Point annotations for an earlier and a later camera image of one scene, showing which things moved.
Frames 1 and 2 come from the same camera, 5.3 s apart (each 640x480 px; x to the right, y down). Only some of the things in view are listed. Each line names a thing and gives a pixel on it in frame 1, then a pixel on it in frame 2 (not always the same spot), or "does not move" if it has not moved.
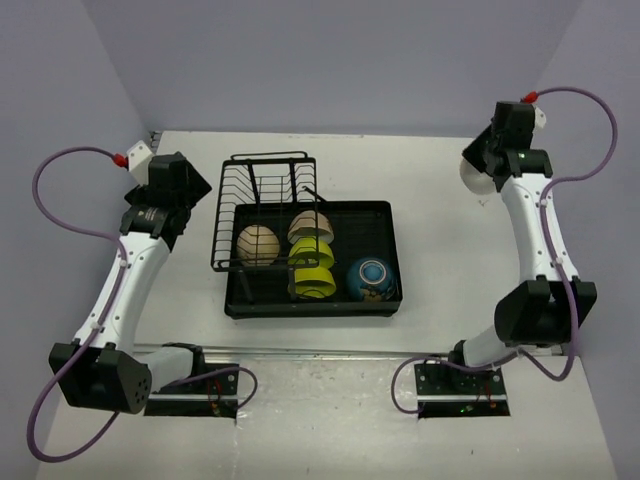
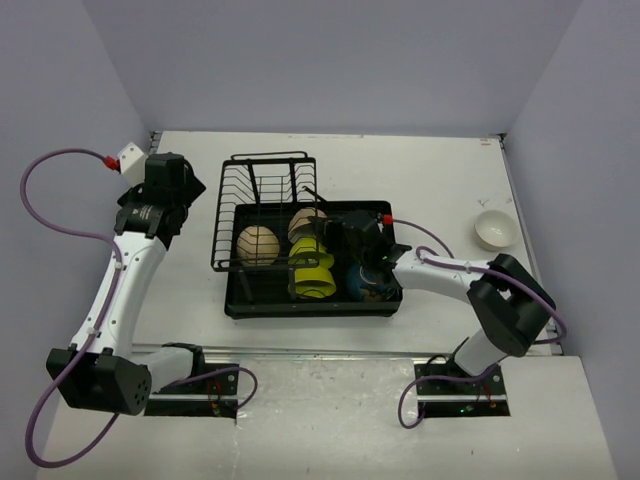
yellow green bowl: x=312 y=283 does not move
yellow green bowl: x=311 y=251 does not move
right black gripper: x=472 y=151 → x=333 y=229
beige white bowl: x=476 y=180 → x=495 y=229
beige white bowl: x=303 y=225 does not move
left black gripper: x=197 y=188 does not move
